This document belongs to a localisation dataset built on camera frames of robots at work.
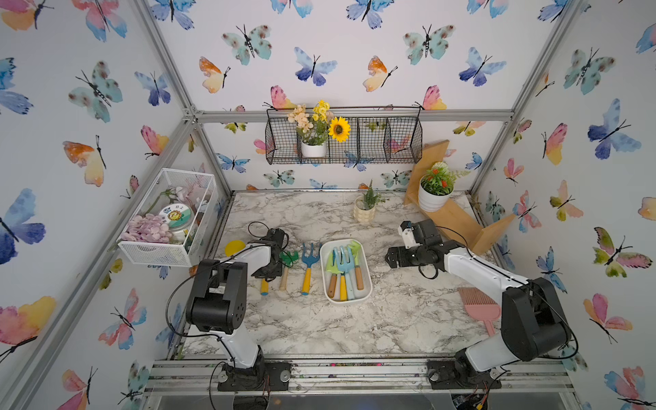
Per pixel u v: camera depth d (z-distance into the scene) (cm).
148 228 60
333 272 94
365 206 107
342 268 96
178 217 66
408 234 82
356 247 97
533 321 44
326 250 97
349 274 93
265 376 72
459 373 66
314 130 89
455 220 103
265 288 91
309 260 99
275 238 80
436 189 94
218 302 49
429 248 67
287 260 99
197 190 79
